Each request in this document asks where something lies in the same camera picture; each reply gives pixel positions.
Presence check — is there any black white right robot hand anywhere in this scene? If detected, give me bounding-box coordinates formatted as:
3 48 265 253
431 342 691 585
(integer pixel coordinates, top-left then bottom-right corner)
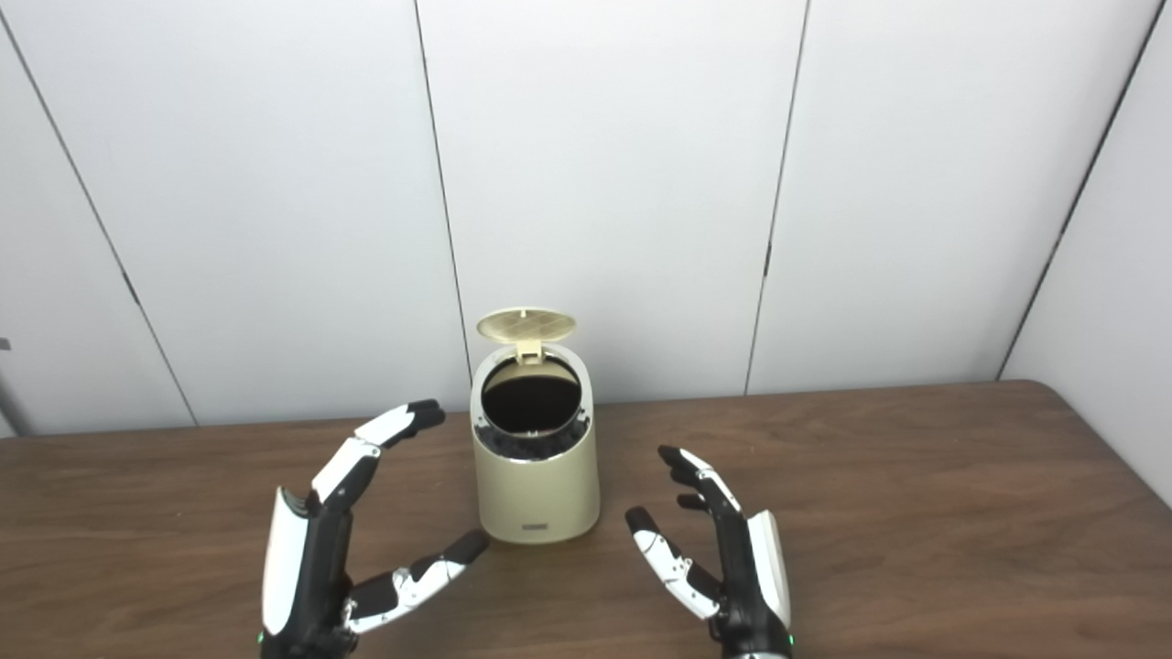
625 446 794 659

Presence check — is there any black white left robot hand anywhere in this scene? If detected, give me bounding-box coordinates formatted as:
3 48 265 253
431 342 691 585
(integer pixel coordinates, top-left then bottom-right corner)
258 399 490 659

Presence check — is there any cream-colored bin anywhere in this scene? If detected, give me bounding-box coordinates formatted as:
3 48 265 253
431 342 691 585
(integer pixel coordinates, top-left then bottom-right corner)
470 308 602 546

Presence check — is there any cream round bin lid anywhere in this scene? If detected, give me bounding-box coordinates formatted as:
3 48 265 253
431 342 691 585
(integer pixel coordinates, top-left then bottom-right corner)
476 308 578 365

